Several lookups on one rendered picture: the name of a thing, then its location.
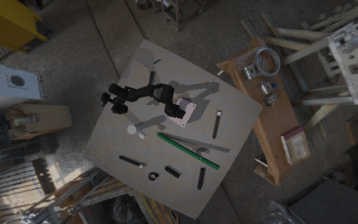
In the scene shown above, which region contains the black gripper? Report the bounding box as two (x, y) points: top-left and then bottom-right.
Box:
(100, 93), (128, 114)

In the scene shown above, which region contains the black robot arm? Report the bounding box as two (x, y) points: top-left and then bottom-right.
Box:
(109, 83), (186, 119)

